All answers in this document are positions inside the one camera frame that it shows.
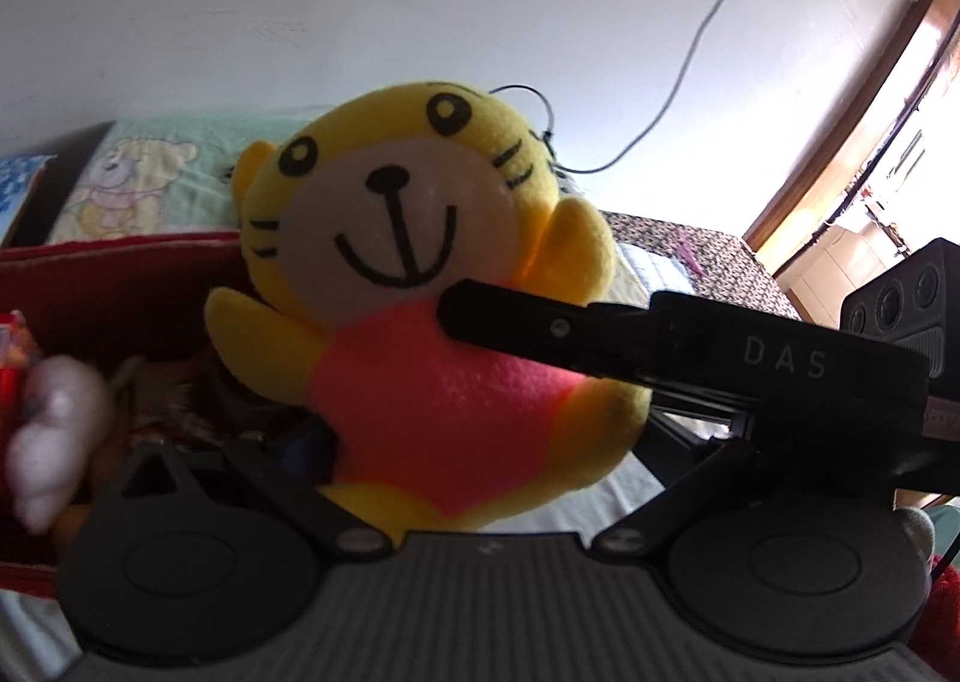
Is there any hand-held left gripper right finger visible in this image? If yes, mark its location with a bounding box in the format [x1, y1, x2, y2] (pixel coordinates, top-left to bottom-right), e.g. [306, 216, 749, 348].
[592, 412, 755, 561]

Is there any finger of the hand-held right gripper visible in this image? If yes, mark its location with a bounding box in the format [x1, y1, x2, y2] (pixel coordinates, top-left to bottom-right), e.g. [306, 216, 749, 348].
[437, 279, 655, 384]

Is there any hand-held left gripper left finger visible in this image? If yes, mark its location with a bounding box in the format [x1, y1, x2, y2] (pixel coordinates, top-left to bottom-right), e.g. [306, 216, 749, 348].
[109, 427, 392, 559]

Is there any yellow tiger plush toy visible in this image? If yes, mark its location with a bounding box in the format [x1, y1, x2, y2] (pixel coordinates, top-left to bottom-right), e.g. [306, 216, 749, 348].
[204, 79, 653, 531]

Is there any red cardboard box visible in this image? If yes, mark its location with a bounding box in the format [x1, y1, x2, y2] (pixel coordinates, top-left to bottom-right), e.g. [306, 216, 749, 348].
[0, 232, 331, 578]

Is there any dark floral blanket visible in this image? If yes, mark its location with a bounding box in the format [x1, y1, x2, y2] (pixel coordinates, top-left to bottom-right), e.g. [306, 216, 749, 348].
[600, 209, 803, 323]

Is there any white fuzzy object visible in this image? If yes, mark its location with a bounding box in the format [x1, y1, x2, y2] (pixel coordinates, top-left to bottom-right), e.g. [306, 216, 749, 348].
[896, 505, 938, 563]

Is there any pink teddy bear plush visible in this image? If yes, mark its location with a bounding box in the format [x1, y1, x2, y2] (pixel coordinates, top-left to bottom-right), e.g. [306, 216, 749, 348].
[7, 355, 113, 531]

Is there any red cloth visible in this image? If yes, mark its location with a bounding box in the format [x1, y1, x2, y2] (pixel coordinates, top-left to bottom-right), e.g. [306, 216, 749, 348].
[911, 562, 960, 682]

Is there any red printed packet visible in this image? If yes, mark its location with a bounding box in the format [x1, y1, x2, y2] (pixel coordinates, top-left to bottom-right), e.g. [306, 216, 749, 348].
[0, 310, 42, 428]

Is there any green cartoon bear bed sheet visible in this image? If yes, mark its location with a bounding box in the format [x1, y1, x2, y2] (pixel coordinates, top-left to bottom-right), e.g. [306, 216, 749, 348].
[52, 115, 676, 533]

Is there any wooden door frame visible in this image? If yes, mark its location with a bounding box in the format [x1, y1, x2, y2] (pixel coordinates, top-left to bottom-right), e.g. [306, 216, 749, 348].
[742, 0, 960, 270]

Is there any black charger with cable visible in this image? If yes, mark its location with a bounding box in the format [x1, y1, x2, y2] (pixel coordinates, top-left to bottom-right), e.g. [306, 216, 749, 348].
[555, 0, 777, 174]

